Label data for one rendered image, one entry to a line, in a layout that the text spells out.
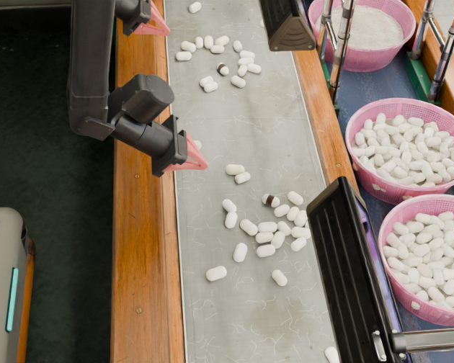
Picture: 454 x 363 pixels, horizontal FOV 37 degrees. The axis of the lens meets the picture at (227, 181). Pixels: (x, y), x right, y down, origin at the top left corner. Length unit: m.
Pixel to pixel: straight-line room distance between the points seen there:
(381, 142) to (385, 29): 0.41
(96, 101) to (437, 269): 0.67
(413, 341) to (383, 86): 1.06
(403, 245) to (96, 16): 0.70
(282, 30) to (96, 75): 0.32
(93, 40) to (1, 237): 1.04
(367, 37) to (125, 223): 0.83
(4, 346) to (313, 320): 0.86
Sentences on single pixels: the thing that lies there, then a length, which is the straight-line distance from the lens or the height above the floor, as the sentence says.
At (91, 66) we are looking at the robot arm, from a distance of 1.01.
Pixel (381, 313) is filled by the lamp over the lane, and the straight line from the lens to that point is 0.77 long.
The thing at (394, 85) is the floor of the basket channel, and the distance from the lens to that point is 1.74.
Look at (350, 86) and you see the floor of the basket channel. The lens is 1.71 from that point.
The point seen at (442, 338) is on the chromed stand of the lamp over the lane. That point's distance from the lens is 0.76.
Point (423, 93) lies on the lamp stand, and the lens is 1.69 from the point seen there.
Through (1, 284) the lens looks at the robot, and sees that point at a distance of 1.84.
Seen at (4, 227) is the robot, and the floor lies 0.28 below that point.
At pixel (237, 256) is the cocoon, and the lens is 1.22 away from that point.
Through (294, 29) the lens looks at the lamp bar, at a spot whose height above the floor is 1.09.
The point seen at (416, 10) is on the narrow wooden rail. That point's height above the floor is 0.76.
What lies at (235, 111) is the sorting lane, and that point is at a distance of 1.51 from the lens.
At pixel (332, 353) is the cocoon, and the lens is 1.14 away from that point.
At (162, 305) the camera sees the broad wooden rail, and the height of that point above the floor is 0.76.
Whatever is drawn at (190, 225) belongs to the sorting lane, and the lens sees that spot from 1.29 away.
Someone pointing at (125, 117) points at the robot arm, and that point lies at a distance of 1.12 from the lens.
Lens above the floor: 1.75
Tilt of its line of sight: 48 degrees down
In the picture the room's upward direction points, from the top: 2 degrees clockwise
